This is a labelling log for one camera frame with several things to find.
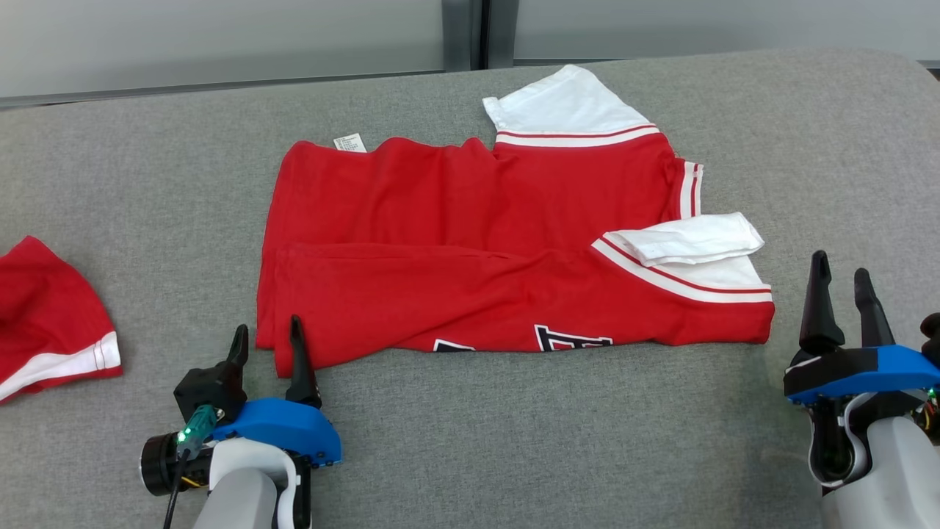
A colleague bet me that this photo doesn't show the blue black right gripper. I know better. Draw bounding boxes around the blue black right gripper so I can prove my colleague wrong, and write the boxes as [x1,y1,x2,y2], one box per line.
[783,249,940,407]

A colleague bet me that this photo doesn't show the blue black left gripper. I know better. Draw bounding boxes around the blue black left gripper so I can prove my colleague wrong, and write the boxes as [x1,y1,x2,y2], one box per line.
[211,314,344,469]

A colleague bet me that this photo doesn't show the red shorts with white stripe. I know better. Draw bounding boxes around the red shorts with white stripe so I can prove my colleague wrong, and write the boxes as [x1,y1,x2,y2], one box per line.
[0,235,123,405]

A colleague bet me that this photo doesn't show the red jersey with white sleeves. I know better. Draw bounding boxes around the red jersey with white sleeves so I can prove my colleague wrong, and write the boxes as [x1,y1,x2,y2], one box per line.
[256,64,776,378]

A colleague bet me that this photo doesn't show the black cylindrical left gripper motor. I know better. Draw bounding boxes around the black cylindrical left gripper motor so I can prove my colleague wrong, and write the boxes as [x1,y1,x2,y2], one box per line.
[140,432,188,497]

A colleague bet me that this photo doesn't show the grey fabric sofa cushion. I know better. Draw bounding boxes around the grey fabric sofa cushion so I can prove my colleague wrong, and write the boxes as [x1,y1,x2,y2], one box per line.
[0,48,940,529]

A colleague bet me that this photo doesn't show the left black cable teal connector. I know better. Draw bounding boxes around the left black cable teal connector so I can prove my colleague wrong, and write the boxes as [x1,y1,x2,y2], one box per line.
[162,404,223,529]

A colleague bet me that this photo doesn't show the grey partition post with bumpers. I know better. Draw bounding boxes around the grey partition post with bumpers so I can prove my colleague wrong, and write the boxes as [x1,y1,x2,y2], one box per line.
[441,0,518,72]

